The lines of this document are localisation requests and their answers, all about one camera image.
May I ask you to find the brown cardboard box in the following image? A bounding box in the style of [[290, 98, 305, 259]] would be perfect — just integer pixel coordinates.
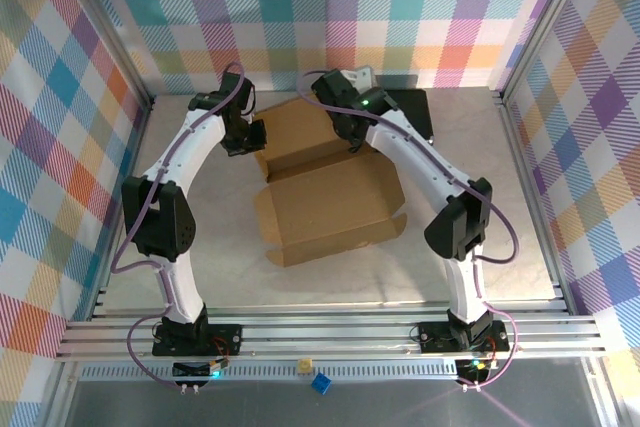
[[252, 98, 409, 268]]

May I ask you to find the black briefcase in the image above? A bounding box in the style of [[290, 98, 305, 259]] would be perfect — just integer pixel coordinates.
[[389, 88, 435, 146]]

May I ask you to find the left controller board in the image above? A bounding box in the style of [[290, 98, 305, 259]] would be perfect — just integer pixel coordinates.
[[172, 356, 232, 381]]

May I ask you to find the controller board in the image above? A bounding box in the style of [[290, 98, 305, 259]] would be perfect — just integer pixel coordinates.
[[457, 356, 501, 383], [172, 356, 232, 381]]

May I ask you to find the right controller board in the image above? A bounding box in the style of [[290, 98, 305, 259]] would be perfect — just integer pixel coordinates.
[[457, 356, 501, 383]]

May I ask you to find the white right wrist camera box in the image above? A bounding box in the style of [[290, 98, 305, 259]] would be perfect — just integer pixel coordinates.
[[344, 65, 374, 93]]

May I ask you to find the aluminium table side rail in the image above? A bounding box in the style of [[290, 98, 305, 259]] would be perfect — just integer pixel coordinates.
[[89, 96, 156, 321], [497, 91, 574, 316]]

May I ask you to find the aluminium frame post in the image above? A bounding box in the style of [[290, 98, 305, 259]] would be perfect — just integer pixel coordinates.
[[497, 0, 599, 106], [49, 0, 155, 108]]

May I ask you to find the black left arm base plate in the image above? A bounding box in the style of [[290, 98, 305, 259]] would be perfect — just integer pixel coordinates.
[[152, 322, 244, 357]]

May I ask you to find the aluminium mounting rail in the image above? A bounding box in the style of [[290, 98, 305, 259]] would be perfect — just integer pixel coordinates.
[[54, 301, 609, 363]]

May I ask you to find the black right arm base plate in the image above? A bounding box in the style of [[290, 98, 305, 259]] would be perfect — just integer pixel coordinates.
[[418, 320, 510, 354]]

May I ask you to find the slotted grey cable duct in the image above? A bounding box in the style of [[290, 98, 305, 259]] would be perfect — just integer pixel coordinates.
[[79, 364, 461, 382]]

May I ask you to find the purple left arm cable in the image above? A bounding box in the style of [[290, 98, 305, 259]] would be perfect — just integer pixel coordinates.
[[110, 62, 259, 389]]

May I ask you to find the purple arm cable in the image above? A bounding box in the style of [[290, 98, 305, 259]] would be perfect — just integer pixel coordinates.
[[296, 68, 521, 391], [110, 62, 259, 389]]

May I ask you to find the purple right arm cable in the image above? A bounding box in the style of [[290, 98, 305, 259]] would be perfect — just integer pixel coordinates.
[[296, 68, 521, 391]]

